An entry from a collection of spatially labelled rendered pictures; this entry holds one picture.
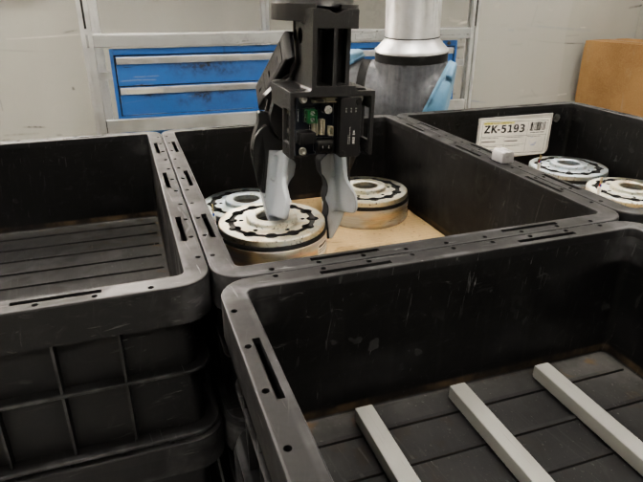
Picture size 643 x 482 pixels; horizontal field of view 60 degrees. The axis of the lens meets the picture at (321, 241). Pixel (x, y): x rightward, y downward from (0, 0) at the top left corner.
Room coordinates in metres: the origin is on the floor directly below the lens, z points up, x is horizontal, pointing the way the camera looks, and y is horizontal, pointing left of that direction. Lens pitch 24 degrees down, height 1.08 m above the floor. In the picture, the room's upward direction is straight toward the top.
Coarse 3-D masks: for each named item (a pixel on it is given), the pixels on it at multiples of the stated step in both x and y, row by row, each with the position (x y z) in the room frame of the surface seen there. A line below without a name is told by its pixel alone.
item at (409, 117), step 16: (416, 112) 0.76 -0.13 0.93; (432, 112) 0.76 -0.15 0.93; (448, 112) 0.76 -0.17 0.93; (464, 112) 0.77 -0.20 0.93; (480, 112) 0.78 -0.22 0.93; (496, 112) 0.79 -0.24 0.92; (592, 112) 0.79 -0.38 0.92; (608, 112) 0.77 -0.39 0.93; (432, 128) 0.67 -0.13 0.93; (464, 144) 0.58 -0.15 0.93; (544, 176) 0.47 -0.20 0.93; (576, 192) 0.43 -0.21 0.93; (592, 192) 0.43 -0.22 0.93; (624, 208) 0.39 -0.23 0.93; (640, 208) 0.39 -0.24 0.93
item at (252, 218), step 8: (256, 208) 0.51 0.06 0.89; (248, 216) 0.49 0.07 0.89; (256, 216) 0.50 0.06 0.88; (288, 216) 0.49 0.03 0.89; (296, 216) 0.49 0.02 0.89; (248, 224) 0.48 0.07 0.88; (256, 224) 0.47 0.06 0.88; (264, 224) 0.47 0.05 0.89; (272, 224) 0.47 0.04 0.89; (280, 224) 0.47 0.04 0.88; (288, 224) 0.48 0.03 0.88
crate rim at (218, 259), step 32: (192, 128) 0.66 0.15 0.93; (224, 128) 0.66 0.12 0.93; (416, 128) 0.67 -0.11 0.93; (480, 160) 0.53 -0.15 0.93; (192, 192) 0.43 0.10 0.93; (544, 192) 0.44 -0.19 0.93; (544, 224) 0.36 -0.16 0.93; (576, 224) 0.36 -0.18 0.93; (224, 256) 0.31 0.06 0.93; (320, 256) 0.31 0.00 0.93; (352, 256) 0.31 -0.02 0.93; (224, 288) 0.28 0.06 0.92
